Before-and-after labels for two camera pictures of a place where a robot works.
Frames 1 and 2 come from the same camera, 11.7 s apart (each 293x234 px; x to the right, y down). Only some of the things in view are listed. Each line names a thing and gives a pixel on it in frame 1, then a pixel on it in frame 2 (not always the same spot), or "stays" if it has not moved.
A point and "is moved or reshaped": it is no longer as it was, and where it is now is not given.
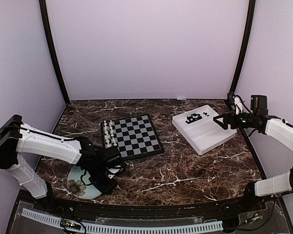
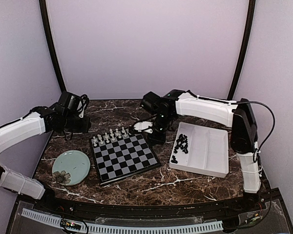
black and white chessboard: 134,137 is moved or reshaped
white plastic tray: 202,131 is moved or reshaped
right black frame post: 241,55 stays
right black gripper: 227,117 -> 159,139
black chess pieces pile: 194,117 -> 182,143
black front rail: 225,208 stays
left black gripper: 106,188 -> 85,128
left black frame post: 53,48 stays
